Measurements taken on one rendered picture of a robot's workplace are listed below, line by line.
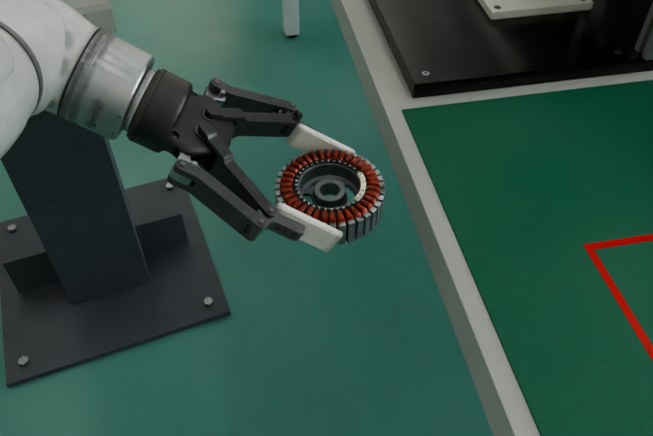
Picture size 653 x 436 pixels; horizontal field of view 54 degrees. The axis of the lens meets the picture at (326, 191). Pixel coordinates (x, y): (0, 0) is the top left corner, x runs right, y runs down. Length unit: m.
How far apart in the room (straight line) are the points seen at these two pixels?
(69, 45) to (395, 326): 1.06
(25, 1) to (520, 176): 0.51
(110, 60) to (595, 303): 0.49
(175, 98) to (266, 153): 1.26
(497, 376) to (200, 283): 1.06
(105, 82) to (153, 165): 1.28
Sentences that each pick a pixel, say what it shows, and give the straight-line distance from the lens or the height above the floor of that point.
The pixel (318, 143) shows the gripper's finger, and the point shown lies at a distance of 0.70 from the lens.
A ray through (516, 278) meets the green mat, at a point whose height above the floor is 0.75.
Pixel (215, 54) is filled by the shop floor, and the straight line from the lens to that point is 2.27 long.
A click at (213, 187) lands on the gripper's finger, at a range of 0.59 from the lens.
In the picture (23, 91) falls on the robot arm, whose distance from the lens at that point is 0.54.
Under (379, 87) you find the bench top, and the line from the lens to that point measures 0.84.
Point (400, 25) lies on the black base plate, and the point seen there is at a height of 0.77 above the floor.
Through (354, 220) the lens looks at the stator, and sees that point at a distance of 0.63.
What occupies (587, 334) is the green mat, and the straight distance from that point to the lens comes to 0.63.
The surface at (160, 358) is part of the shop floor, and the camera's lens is 1.48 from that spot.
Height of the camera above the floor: 1.25
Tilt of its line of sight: 46 degrees down
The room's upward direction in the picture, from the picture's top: straight up
